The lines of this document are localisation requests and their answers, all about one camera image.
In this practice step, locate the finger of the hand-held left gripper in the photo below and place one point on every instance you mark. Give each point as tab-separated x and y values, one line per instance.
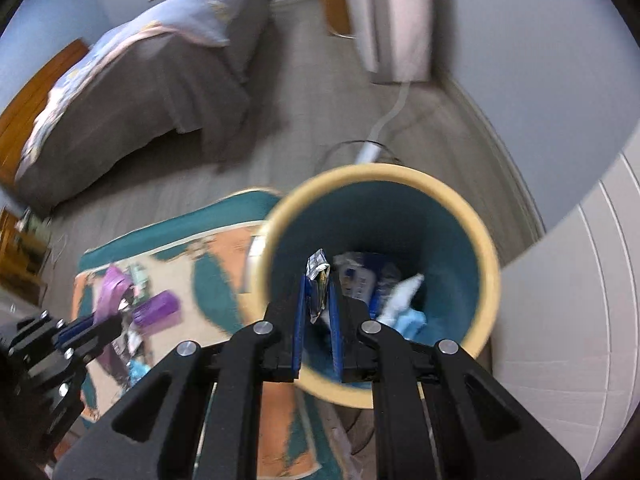
90	330

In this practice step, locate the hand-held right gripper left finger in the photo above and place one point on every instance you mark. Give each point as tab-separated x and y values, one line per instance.
299	325

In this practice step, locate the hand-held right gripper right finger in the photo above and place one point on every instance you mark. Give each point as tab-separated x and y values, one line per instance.
336	330

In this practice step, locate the small silver blue wrapper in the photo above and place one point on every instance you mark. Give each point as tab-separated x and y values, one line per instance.
318	285

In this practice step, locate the blue and white printed packet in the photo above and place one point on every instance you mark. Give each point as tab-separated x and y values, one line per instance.
357	280

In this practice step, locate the yellow rimmed teal trash bin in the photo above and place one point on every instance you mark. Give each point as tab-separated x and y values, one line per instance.
440	230

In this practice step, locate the purple plastic wrapper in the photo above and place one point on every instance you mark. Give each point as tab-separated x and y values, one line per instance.
112	292

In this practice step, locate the purple box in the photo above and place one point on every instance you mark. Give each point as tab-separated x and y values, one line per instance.
157	310

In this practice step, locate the teal and orange patterned rug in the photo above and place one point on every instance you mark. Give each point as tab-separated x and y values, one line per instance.
225	280

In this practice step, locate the wooden side table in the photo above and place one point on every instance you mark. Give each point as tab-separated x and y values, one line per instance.
20	255

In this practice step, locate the clear plastic wrapper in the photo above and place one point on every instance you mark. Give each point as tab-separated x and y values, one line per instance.
352	445

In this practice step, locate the white power strip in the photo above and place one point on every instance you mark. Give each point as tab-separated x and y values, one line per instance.
370	152

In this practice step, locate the bed with grey cover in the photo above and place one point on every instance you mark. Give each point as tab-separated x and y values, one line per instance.
145	105

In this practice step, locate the white panelled door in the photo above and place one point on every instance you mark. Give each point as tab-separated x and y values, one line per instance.
570	320

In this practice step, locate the wooden bed headboard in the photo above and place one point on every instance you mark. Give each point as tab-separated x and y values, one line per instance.
30	100

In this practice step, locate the light floral quilt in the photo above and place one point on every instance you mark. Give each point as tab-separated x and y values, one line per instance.
120	45

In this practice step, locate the white air purifier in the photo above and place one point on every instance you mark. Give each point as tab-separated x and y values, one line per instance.
395	15

